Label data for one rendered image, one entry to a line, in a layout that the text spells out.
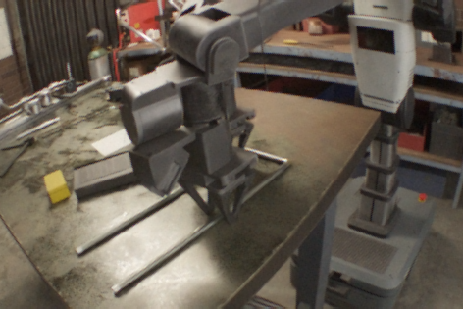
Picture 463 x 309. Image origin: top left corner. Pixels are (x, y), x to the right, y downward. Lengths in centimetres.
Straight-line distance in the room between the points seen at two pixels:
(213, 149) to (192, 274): 15
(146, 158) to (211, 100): 10
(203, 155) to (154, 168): 7
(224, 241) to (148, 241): 11
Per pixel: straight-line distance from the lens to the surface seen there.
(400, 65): 110
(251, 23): 40
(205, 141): 41
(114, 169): 67
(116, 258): 49
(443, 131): 195
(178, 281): 43
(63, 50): 397
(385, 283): 125
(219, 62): 37
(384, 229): 140
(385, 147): 126
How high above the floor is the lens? 119
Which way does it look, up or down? 27 degrees down
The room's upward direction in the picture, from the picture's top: 8 degrees counter-clockwise
